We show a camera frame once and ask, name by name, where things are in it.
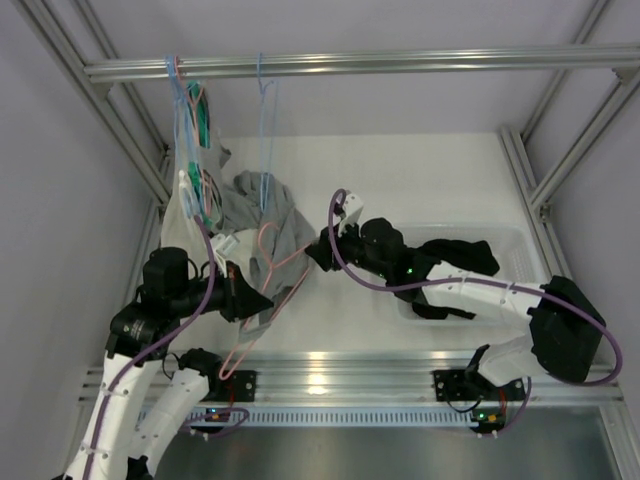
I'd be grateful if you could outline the grey garment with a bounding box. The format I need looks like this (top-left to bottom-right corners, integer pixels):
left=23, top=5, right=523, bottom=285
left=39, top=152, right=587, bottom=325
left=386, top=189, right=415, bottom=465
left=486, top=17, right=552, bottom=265
left=220, top=171, right=315, bottom=343

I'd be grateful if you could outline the white plastic basket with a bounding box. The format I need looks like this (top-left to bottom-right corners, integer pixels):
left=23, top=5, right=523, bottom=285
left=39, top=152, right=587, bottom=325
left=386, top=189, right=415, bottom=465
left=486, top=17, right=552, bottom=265
left=396, top=222, right=547, bottom=327

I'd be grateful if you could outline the perforated cable duct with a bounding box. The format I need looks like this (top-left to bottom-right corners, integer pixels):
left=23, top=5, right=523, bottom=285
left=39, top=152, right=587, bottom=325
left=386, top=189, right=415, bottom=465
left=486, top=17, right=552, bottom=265
left=134, top=405, right=506, bottom=427

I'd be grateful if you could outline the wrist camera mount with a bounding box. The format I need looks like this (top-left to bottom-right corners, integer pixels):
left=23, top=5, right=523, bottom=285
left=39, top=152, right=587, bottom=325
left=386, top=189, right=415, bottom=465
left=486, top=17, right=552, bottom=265
left=333, top=190, right=364, bottom=236
left=210, top=234, right=240, bottom=269

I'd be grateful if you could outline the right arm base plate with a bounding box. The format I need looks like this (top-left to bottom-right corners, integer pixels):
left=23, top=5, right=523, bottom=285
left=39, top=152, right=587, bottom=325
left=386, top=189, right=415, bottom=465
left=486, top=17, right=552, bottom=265
left=432, top=369, right=495, bottom=402

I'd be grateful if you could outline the pink wire hanger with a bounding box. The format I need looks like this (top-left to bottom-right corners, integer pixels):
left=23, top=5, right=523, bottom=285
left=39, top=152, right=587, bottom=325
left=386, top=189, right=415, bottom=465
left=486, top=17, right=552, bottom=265
left=218, top=222, right=314, bottom=381

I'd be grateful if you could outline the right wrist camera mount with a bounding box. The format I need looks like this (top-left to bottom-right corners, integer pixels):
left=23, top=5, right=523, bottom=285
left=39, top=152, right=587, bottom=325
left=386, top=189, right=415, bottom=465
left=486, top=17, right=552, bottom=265
left=333, top=190, right=364, bottom=236

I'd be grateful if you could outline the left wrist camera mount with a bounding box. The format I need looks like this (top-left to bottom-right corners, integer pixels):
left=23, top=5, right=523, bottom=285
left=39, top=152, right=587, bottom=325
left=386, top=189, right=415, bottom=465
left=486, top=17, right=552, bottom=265
left=210, top=234, right=240, bottom=269

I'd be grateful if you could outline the light blue wire hanger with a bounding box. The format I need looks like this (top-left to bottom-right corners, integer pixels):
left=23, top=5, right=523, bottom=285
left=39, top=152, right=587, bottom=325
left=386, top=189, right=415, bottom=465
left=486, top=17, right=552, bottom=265
left=256, top=52, right=279, bottom=213

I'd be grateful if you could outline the aluminium hanging rail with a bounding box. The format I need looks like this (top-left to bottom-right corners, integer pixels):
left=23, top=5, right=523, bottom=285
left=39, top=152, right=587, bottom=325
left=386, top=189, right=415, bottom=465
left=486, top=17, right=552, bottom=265
left=82, top=43, right=640, bottom=84

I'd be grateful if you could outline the purple cable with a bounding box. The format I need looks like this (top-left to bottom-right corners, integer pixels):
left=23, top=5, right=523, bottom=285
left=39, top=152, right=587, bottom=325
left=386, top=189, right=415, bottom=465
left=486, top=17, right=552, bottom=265
left=79, top=214, right=250, bottom=480
left=327, top=188, right=624, bottom=436

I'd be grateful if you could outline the aluminium frame post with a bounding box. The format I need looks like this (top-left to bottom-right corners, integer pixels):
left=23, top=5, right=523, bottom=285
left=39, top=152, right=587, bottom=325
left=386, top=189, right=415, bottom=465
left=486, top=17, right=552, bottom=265
left=497, top=0, right=640, bottom=221
left=9, top=0, right=171, bottom=201

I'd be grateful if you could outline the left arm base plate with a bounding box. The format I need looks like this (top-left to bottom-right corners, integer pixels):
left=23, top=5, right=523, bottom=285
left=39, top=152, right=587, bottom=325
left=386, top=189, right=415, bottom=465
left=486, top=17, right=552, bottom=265
left=204, top=370, right=258, bottom=404

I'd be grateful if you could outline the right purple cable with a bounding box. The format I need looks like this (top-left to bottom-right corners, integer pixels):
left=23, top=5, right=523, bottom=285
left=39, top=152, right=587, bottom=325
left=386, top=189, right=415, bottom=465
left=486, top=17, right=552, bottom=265
left=327, top=188, right=624, bottom=436

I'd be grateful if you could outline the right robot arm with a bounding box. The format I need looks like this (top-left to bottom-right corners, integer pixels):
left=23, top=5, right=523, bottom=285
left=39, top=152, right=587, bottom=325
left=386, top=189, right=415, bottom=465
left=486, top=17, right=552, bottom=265
left=305, top=218, right=606, bottom=397

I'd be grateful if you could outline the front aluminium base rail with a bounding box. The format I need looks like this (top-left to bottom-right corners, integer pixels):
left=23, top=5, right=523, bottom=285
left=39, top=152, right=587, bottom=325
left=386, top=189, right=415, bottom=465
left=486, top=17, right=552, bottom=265
left=78, top=350, right=624, bottom=407

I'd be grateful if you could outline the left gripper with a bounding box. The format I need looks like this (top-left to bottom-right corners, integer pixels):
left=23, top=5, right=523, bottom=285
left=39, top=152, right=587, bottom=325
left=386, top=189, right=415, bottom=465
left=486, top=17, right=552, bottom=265
left=171, top=259, right=274, bottom=322

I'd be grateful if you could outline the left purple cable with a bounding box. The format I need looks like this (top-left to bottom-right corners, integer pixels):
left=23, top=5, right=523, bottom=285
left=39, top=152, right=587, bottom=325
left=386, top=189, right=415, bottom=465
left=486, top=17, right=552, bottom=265
left=79, top=214, right=250, bottom=480

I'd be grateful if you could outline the left aluminium frame post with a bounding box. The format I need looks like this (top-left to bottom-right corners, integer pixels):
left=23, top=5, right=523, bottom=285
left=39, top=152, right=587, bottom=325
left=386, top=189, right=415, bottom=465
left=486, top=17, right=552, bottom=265
left=9, top=0, right=171, bottom=201

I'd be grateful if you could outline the black tank top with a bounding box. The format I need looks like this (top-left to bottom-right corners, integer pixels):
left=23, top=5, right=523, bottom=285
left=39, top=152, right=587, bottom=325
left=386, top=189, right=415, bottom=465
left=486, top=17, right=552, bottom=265
left=411, top=239, right=500, bottom=320

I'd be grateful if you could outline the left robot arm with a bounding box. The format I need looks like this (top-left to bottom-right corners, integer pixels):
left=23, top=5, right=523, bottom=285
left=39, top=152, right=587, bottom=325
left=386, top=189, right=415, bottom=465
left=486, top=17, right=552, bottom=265
left=61, top=247, right=273, bottom=479

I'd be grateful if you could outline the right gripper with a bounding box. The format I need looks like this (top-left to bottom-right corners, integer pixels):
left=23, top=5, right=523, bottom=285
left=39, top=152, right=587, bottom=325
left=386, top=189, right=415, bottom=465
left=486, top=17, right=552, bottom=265
left=307, top=216, right=391, bottom=280

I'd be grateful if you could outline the white garment pile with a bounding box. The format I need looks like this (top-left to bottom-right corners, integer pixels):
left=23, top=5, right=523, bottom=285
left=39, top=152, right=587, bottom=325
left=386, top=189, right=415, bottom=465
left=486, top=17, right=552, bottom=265
left=160, top=169, right=257, bottom=272

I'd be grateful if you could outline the bundle of coloured hangers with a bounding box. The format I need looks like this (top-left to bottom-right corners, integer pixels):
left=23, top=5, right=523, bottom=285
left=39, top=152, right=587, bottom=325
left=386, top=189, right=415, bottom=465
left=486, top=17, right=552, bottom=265
left=165, top=56, right=221, bottom=228

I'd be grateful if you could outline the right aluminium frame post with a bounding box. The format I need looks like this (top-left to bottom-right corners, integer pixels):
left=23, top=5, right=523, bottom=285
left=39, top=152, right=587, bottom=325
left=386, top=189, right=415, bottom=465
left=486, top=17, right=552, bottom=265
left=497, top=0, right=640, bottom=221

